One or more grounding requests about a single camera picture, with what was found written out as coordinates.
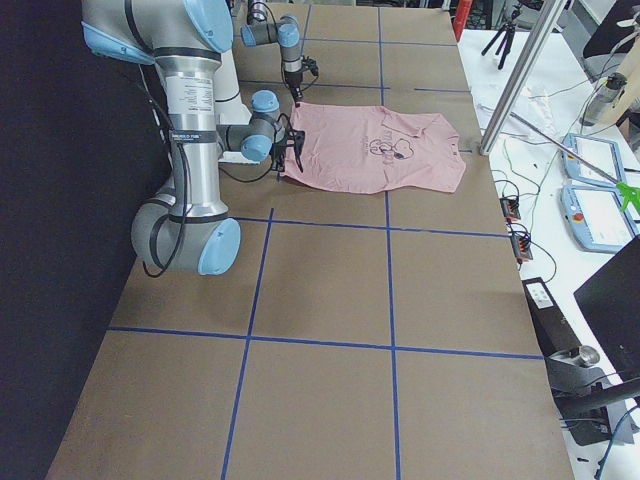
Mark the black box with label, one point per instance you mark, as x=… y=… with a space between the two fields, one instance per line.
x=553 y=332

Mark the black monitor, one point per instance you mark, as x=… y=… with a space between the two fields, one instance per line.
x=609 y=302

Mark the lower teach pendant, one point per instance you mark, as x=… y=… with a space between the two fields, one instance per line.
x=596 y=219

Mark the aluminium frame post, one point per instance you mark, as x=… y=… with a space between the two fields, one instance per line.
x=549 y=14

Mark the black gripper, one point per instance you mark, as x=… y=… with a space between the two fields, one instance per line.
x=298 y=154
x=294 y=80

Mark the teach pendant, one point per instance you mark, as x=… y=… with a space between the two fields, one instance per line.
x=604 y=154
x=596 y=219

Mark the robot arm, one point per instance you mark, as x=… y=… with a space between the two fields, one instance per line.
x=186 y=225
x=262 y=28

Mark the water bottle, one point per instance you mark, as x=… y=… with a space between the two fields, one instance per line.
x=604 y=97

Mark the black camera tripod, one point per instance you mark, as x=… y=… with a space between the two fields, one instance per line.
x=505 y=34

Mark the black power strip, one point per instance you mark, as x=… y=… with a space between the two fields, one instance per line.
x=520 y=239
x=510 y=209

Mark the pink Snoopy t-shirt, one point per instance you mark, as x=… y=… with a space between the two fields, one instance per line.
x=371 y=149

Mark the upper teach pendant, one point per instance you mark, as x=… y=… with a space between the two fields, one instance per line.
x=604 y=154

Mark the black monitor stand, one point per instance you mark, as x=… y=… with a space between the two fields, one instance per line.
x=593 y=408

